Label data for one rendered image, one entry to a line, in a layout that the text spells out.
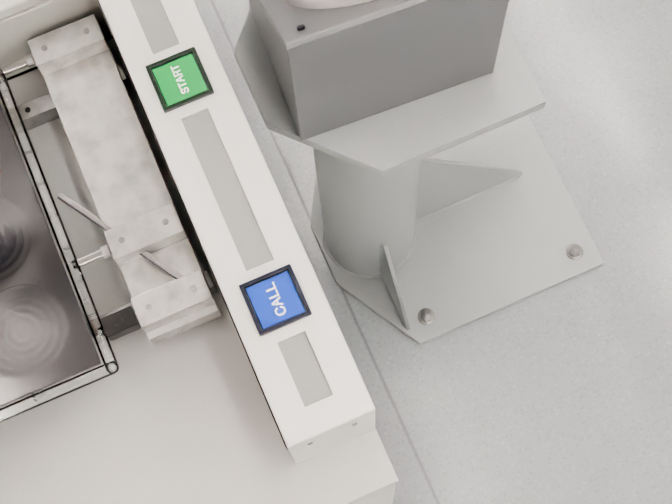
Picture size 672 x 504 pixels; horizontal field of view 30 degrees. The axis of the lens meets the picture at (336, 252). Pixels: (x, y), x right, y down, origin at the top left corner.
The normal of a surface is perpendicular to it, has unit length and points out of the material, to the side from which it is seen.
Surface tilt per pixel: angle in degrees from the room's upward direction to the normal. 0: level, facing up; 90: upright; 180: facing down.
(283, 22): 42
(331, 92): 90
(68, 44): 0
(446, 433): 0
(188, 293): 0
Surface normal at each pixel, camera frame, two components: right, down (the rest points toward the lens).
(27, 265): -0.03, -0.27
